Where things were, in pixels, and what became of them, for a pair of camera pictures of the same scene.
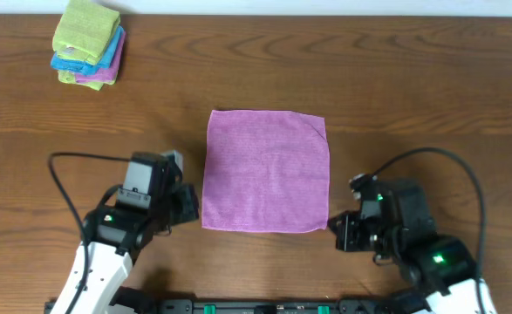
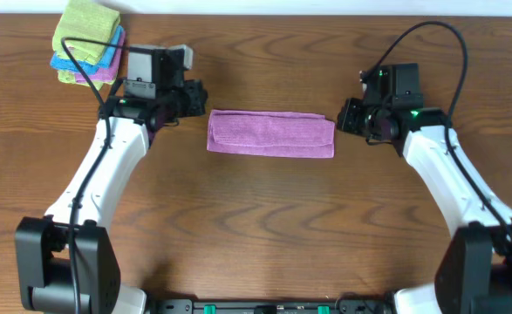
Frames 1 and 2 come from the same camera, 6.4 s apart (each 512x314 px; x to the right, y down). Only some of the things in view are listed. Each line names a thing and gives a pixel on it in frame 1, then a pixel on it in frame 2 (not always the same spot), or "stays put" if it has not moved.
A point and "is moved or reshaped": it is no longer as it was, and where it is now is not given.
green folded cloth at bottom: (69, 77) stays put
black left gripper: (186, 203) → (195, 98)
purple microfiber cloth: (265, 171) is moved or reshaped
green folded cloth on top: (85, 31) stays put
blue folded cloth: (61, 64) stays put
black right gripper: (348, 231) → (348, 116)
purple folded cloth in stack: (107, 74) stays put
